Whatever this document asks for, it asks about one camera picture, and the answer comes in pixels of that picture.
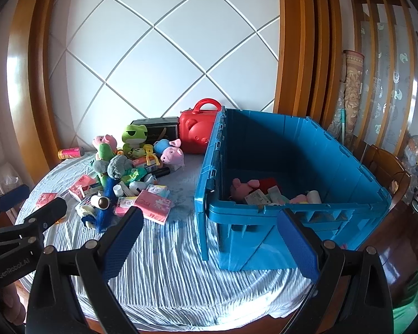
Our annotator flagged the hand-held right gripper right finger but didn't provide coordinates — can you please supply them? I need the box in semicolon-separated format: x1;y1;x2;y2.
276;208;395;334

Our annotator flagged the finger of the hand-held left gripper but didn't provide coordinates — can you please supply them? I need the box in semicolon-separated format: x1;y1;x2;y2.
0;184;31;222
21;197;68;233

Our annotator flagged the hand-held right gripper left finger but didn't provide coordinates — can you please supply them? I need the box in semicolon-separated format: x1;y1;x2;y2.
25;207;145;334

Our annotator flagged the blue plastic storage crate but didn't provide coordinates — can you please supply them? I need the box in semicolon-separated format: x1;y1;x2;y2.
194;106;392;272

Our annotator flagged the person's left hand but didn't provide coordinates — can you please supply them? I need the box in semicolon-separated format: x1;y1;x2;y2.
2;280;26;326

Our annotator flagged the small red packet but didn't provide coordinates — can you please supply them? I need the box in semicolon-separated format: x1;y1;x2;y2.
36;192;58;207

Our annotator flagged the small pink tissue pack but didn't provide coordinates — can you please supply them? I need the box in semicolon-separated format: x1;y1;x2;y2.
115;197;138;218

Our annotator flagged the white yellow plush toy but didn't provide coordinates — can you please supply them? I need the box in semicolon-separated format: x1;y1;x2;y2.
75;203;98;230

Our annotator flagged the pink floral tissue pack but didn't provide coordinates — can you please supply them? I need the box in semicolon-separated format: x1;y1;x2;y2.
68;175;98;202

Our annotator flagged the large pink tissue pack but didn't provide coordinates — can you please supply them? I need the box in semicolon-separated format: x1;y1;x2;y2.
135;191;171;225

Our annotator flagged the white cardboard roll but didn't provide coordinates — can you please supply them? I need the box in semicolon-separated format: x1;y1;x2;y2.
91;195;111;210

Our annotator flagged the white dog plush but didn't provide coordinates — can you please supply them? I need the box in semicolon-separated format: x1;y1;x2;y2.
130;176;157;195

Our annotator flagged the teal white box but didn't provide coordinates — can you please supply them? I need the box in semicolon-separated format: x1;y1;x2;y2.
268;186;290;204

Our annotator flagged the pink sanitary pad pack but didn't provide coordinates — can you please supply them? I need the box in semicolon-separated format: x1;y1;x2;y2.
144;184;170;199

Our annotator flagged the red yellow can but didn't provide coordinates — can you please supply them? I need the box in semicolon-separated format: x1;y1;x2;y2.
57;147;85;161

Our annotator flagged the grey furry plush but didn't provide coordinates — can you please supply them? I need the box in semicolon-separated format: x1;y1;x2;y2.
92;155;133;180

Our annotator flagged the bright green plush toy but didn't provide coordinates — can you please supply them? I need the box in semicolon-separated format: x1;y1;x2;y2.
97;144;114;162

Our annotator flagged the pink pig-face plush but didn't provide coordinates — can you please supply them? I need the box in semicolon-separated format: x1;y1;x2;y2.
230;178;262;202

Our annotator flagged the pink pig plush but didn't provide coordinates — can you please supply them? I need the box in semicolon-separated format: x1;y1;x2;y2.
92;134;118;150

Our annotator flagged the yellow plastic toy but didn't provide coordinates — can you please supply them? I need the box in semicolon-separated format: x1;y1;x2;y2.
144;144;161;168

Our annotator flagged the blue-bodied pig plush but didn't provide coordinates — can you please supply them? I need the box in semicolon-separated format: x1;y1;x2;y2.
153;138;185;168

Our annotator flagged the green frog plush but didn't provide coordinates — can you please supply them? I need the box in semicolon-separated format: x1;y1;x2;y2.
121;123;149;155

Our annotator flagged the wooden chair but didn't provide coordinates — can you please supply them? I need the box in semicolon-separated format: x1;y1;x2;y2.
360;144;412;202

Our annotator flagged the black box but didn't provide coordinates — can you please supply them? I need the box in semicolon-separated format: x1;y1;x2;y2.
130;116;180;143

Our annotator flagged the green plastic item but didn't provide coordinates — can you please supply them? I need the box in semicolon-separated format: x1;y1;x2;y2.
392;268;418;334

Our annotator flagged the red bear-shaped case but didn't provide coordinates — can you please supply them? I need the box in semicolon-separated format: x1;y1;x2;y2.
179;98;223;154

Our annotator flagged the heap of plastic bags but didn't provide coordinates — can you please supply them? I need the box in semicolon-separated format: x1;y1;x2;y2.
402;134;418;209

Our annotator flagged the rolled patterned carpet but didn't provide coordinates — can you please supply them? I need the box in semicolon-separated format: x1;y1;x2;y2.
327;50;364;147

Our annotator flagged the wooden glass screen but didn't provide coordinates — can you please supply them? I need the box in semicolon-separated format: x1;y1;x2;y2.
348;0;418;157

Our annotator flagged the wooden wall frame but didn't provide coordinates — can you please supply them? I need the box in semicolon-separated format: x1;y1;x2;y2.
273;0;349;136
5;0;68;171

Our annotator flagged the teal mop handle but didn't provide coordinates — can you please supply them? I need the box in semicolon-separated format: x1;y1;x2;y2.
339;108;349;147

